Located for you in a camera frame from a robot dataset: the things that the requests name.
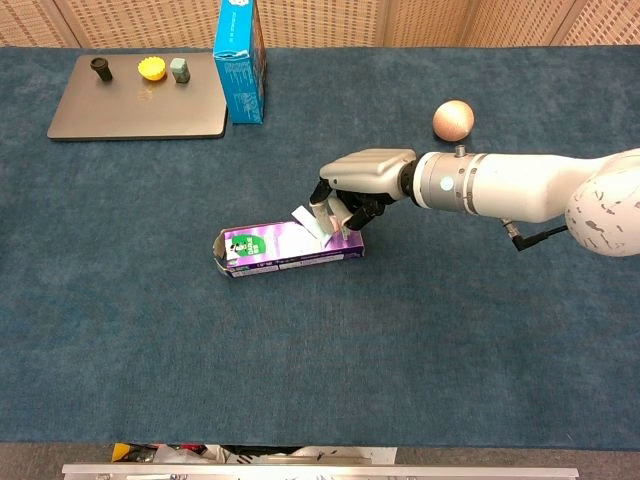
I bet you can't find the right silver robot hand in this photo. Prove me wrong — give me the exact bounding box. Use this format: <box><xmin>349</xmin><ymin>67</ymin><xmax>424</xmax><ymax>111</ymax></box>
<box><xmin>308</xmin><ymin>148</ymin><xmax>419</xmax><ymax>236</ymax></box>

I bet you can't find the purple carton box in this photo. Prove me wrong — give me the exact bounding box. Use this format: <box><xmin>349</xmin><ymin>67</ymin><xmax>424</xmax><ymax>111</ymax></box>
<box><xmin>211</xmin><ymin>212</ymin><xmax>369</xmax><ymax>278</ymax></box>

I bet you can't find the blue upright carton box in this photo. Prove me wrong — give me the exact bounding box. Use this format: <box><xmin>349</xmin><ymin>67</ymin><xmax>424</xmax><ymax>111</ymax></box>
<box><xmin>212</xmin><ymin>0</ymin><xmax>268</xmax><ymax>125</ymax></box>

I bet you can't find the peach coloured ball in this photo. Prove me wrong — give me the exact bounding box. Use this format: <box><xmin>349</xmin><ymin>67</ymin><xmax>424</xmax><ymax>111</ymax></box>
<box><xmin>432</xmin><ymin>99</ymin><xmax>475</xmax><ymax>144</ymax></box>

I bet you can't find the woven rattan folding screen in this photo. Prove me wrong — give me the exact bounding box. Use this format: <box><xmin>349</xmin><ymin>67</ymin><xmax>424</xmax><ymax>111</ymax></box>
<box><xmin>0</xmin><ymin>0</ymin><xmax>640</xmax><ymax>49</ymax></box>

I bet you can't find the blue felt table cloth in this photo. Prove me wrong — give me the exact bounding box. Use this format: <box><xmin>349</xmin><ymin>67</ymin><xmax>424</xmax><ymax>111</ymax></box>
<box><xmin>0</xmin><ymin>45</ymin><xmax>640</xmax><ymax>446</ymax></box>

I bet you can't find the grey-green small block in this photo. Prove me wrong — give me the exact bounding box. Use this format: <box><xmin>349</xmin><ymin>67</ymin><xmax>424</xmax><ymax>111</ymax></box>
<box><xmin>169</xmin><ymin>57</ymin><xmax>192</xmax><ymax>84</ymax></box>

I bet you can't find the silver closed laptop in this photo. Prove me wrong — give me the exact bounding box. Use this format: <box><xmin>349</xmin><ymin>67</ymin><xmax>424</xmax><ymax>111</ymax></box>
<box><xmin>46</xmin><ymin>52</ymin><xmax>229</xmax><ymax>142</ymax></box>

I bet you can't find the yellow fluted cap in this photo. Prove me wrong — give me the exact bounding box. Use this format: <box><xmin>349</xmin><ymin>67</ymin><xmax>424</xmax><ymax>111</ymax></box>
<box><xmin>137</xmin><ymin>56</ymin><xmax>168</xmax><ymax>82</ymax></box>

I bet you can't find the black cylinder cap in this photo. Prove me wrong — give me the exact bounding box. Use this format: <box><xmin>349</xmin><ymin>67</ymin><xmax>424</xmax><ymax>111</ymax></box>
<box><xmin>89</xmin><ymin>57</ymin><xmax>114</xmax><ymax>83</ymax></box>

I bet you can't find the black arm connector cable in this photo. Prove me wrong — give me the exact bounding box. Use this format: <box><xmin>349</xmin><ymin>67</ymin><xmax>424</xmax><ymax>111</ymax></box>
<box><xmin>502</xmin><ymin>218</ymin><xmax>571</xmax><ymax>252</ymax></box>

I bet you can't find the aluminium profile rail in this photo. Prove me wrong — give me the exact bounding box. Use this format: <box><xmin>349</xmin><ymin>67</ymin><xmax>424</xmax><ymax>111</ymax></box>
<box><xmin>61</xmin><ymin>463</ymin><xmax>580</xmax><ymax>480</ymax></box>

